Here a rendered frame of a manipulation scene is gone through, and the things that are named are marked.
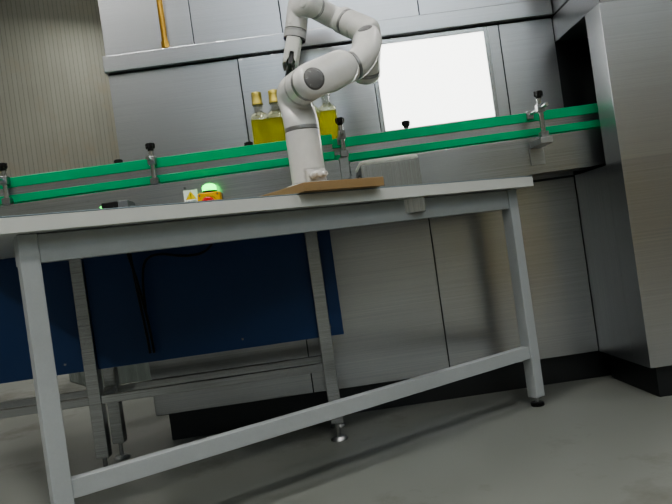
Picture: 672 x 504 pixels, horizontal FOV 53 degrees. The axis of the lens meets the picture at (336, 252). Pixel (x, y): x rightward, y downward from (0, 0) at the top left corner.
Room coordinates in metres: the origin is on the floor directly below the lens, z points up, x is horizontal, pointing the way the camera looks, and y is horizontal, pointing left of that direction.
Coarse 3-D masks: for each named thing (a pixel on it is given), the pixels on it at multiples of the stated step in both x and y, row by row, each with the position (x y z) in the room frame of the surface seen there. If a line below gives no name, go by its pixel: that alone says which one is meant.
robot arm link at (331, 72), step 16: (304, 64) 1.72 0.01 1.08; (320, 64) 1.73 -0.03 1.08; (336, 64) 1.75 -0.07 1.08; (352, 64) 1.77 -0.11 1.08; (304, 80) 1.70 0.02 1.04; (320, 80) 1.72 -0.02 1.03; (336, 80) 1.75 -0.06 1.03; (352, 80) 1.78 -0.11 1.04; (304, 96) 1.73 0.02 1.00; (320, 96) 1.74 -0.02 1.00
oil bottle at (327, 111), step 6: (324, 108) 2.23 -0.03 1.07; (330, 108) 2.23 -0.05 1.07; (324, 114) 2.23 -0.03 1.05; (330, 114) 2.23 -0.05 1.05; (336, 114) 2.24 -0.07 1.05; (324, 120) 2.23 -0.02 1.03; (330, 120) 2.23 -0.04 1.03; (324, 126) 2.23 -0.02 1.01; (330, 126) 2.23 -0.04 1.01; (336, 126) 2.23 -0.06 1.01; (324, 132) 2.23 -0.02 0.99; (330, 132) 2.23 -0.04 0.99; (336, 132) 2.23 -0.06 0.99; (336, 138) 2.23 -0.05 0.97
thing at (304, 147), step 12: (288, 132) 1.79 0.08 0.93; (300, 132) 1.77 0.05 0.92; (312, 132) 1.78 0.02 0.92; (288, 144) 1.80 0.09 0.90; (300, 144) 1.77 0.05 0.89; (312, 144) 1.78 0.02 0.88; (288, 156) 1.81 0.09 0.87; (300, 156) 1.78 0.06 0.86; (312, 156) 1.78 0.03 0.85; (300, 168) 1.78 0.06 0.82; (312, 168) 1.78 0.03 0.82; (324, 168) 1.79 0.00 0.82; (300, 180) 1.78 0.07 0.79; (312, 180) 1.77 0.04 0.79; (324, 180) 1.77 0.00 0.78
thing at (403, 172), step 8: (400, 160) 1.93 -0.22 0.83; (408, 160) 1.93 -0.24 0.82; (416, 160) 1.93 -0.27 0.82; (360, 168) 1.94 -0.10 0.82; (368, 168) 1.93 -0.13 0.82; (376, 168) 1.93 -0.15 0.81; (384, 168) 1.93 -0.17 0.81; (392, 168) 1.93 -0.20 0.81; (400, 168) 1.93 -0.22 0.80; (408, 168) 1.93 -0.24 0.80; (416, 168) 1.93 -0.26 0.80; (360, 176) 1.98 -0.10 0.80; (368, 176) 1.93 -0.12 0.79; (376, 176) 1.93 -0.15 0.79; (384, 176) 1.93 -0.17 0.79; (392, 176) 1.93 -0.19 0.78; (400, 176) 1.93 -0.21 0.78; (408, 176) 1.93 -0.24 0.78; (416, 176) 1.93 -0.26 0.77; (384, 184) 1.93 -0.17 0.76; (392, 184) 1.93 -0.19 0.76; (400, 184) 1.93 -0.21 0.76; (408, 184) 1.93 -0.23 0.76
